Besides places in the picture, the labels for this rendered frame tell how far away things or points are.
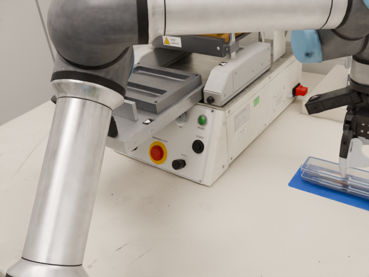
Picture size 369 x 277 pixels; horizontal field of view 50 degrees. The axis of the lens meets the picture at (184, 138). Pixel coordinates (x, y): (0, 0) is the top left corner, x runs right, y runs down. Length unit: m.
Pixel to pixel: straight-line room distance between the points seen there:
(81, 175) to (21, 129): 0.85
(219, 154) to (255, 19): 0.48
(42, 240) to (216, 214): 0.43
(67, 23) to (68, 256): 0.31
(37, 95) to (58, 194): 2.03
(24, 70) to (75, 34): 1.99
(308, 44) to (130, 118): 0.38
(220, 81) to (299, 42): 0.27
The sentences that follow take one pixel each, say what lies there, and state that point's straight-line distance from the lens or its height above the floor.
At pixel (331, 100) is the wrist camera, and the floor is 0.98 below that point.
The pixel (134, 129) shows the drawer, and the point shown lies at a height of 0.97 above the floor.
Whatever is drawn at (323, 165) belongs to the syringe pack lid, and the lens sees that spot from 0.97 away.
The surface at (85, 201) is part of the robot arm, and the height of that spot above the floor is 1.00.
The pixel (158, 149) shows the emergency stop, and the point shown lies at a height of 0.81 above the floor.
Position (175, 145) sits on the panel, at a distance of 1.00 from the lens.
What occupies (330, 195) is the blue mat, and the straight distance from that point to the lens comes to 0.96.
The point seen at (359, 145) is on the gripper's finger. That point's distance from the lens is 0.87.
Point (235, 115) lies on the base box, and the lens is 0.98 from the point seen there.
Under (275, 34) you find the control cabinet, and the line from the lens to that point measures 1.14.
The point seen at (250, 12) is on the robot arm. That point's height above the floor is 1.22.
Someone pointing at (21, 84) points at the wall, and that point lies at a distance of 2.52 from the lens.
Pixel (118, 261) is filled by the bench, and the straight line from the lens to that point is 0.85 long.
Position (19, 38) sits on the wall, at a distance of 2.49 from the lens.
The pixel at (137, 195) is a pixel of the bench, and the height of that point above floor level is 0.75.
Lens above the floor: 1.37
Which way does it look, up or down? 32 degrees down
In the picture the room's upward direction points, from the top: 7 degrees counter-clockwise
